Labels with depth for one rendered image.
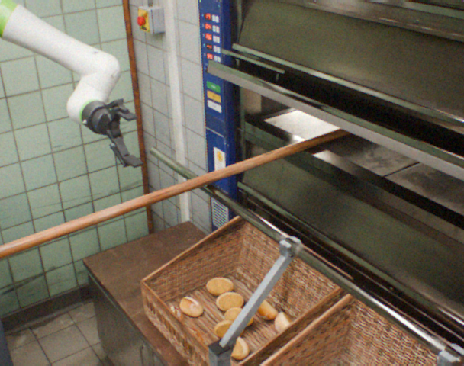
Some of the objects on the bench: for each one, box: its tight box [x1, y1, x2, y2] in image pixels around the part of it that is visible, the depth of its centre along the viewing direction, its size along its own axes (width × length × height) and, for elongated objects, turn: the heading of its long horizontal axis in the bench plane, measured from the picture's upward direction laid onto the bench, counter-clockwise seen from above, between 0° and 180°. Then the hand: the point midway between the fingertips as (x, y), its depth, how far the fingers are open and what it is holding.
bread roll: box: [216, 292, 243, 312], centre depth 213 cm, size 6×10×7 cm
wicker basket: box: [140, 209, 353, 366], centre depth 199 cm, size 49×56×28 cm
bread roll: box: [206, 278, 234, 295], centre depth 221 cm, size 6×10×7 cm
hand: (134, 141), depth 160 cm, fingers open, 13 cm apart
